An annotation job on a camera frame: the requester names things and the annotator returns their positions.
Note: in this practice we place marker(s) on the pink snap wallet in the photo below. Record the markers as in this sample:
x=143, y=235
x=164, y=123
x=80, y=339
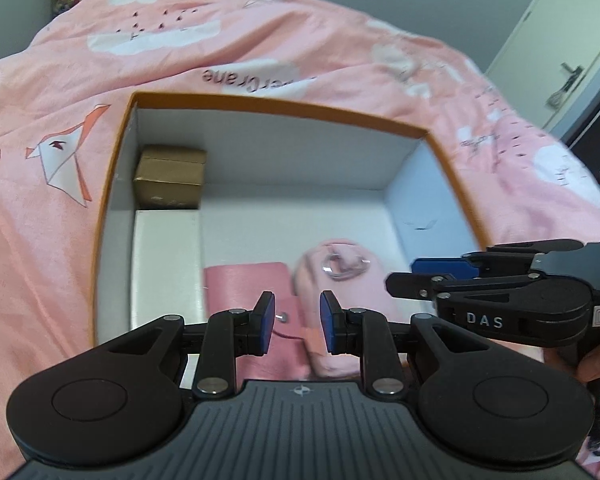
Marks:
x=240, y=285

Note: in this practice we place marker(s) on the white door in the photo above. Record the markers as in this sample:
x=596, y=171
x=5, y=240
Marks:
x=545, y=35

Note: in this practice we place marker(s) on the orange cardboard box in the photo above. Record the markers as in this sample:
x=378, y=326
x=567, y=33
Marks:
x=280, y=150

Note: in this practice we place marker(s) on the small gold box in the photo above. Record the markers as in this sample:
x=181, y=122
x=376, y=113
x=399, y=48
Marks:
x=170, y=180

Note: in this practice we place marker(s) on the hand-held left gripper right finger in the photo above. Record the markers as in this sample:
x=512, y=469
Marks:
x=330, y=322

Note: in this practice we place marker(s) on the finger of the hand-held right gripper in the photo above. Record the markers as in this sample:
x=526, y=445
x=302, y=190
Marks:
x=410, y=285
x=440, y=266

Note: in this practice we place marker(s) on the white rectangular box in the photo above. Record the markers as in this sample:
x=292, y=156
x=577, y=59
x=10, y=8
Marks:
x=165, y=260

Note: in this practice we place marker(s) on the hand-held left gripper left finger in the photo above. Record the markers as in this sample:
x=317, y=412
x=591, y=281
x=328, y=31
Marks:
x=264, y=322

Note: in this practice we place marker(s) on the pink cloud print blanket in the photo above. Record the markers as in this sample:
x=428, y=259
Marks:
x=55, y=85

